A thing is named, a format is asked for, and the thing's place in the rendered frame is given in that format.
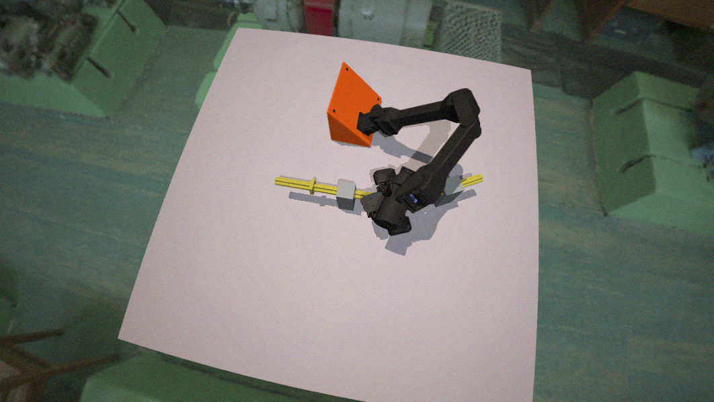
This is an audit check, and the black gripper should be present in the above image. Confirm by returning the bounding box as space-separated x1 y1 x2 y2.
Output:
373 168 411 236

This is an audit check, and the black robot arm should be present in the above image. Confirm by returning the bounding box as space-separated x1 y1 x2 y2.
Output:
356 88 482 231

